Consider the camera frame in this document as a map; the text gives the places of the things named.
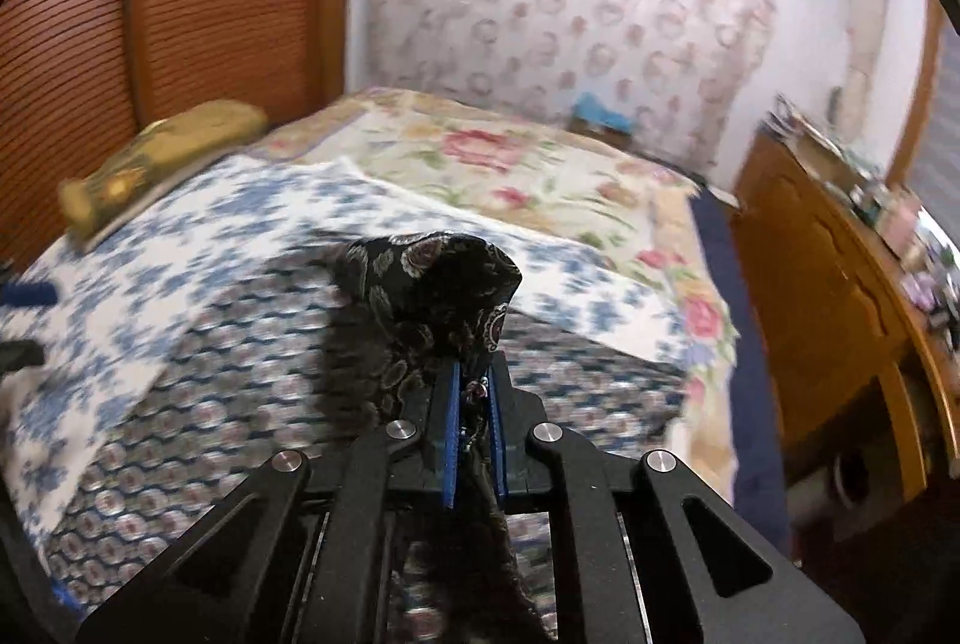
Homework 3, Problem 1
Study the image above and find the wooden window frame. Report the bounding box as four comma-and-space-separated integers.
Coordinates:
885, 0, 950, 197

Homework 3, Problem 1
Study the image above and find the blue storage box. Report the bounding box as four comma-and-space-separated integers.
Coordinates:
568, 92, 640, 148

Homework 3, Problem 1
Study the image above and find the gold patterned pillow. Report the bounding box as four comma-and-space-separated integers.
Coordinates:
58, 97, 270, 241

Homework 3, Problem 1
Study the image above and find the louvered wooden wardrobe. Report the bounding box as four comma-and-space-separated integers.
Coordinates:
0, 0, 362, 272

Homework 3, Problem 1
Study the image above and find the wooden cabinet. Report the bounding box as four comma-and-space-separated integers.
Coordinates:
730, 130, 960, 541

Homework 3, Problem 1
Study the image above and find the white roll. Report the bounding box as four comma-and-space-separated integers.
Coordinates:
784, 455, 865, 530

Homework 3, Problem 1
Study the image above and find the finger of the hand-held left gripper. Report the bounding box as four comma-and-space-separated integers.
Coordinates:
0, 338, 44, 370
0, 281, 59, 310

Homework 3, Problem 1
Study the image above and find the tied beige curtain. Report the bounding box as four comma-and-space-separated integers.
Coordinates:
841, 0, 902, 122

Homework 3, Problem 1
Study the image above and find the navy mattress edge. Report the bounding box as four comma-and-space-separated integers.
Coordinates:
688, 189, 794, 556

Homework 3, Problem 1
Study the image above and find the ring patterned sheer curtain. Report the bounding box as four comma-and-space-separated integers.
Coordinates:
366, 0, 779, 182

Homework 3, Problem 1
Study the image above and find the blue floral white bed sheet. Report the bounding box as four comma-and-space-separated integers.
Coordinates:
0, 153, 696, 534

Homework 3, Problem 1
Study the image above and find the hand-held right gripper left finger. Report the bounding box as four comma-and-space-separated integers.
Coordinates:
79, 359, 462, 644

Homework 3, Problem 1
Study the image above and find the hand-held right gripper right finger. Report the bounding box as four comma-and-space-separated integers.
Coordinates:
487, 363, 865, 644

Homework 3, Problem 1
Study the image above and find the pink rose floral blanket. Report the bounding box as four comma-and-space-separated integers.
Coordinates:
255, 85, 741, 482

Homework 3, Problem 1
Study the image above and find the navy patterned satin pajama top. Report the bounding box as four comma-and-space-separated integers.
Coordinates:
45, 231, 689, 644

